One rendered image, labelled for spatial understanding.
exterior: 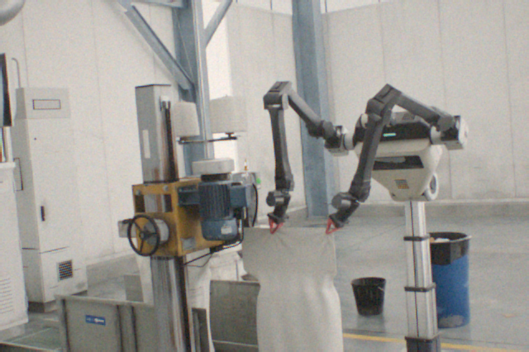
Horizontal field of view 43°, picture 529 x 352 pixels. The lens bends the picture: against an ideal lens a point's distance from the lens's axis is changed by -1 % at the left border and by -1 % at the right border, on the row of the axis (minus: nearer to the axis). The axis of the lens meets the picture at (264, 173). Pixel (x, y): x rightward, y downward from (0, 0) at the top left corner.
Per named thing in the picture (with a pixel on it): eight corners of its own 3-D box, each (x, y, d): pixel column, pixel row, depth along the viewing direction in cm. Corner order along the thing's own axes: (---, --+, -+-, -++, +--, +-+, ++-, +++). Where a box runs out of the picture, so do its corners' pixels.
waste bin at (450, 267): (484, 314, 515) (479, 230, 511) (464, 333, 472) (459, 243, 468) (425, 310, 541) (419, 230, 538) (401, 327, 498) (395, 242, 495)
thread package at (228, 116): (255, 132, 298) (252, 94, 297) (234, 134, 284) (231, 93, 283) (226, 135, 307) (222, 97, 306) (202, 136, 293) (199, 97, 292)
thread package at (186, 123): (206, 135, 311) (203, 100, 310) (186, 137, 299) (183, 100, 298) (182, 138, 319) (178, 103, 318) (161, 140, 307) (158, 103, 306)
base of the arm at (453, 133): (443, 117, 302) (440, 141, 298) (437, 109, 296) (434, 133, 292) (462, 116, 297) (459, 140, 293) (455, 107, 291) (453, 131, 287)
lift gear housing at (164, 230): (169, 244, 283) (168, 218, 282) (161, 246, 278) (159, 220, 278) (151, 243, 289) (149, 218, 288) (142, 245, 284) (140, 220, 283)
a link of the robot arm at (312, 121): (288, 73, 292) (270, 74, 298) (278, 100, 287) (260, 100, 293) (335, 126, 323) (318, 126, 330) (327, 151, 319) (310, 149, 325)
